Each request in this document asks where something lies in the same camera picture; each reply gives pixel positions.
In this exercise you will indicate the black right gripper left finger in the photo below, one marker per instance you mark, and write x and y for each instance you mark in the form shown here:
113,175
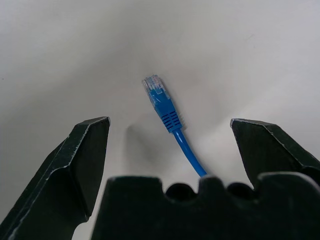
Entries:
62,175

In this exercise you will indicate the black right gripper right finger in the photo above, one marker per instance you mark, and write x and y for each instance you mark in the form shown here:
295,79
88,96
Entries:
270,150

